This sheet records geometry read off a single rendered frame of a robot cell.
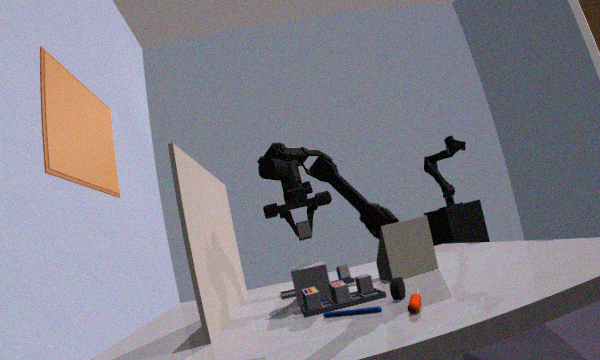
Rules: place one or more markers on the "blue rod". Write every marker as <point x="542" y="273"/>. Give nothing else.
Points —
<point x="376" y="309"/>

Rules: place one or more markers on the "beige flat panel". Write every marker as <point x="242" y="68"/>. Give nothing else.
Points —
<point x="210" y="243"/>

